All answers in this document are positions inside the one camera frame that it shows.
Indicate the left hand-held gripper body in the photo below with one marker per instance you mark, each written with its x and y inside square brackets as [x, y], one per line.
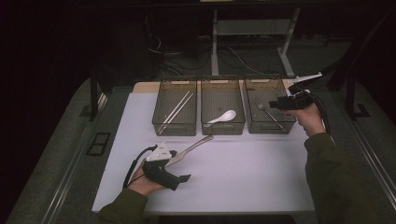
[158, 154]

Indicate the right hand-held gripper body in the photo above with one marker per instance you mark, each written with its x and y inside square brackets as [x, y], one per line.
[297, 101]

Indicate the steel fork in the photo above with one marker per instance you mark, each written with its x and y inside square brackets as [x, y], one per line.
[269, 115]

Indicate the steel table knife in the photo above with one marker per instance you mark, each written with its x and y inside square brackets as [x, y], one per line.
[193, 146]

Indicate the mesh tray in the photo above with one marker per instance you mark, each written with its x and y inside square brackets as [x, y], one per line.
[218, 99]
[258, 121]

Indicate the smoky clear plastic bin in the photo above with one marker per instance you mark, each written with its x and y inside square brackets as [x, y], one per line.
[186, 124]

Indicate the white chopstick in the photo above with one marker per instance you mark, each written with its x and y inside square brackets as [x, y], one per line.
[179, 112]
[174, 112]

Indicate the white ceramic spoon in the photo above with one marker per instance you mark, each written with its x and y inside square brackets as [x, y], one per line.
[225, 116]

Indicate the person's right hand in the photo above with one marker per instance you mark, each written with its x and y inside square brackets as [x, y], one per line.
[309, 121]

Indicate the person's left hand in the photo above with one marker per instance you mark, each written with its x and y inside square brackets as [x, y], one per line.
[143, 185]

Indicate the black metal stand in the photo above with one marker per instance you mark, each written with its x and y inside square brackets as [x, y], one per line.
[350, 93]

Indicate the black rectangular floor frame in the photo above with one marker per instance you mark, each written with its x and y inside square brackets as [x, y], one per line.
[98, 143]

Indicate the white metal desk frame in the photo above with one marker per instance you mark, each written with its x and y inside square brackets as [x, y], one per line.
[214, 46]

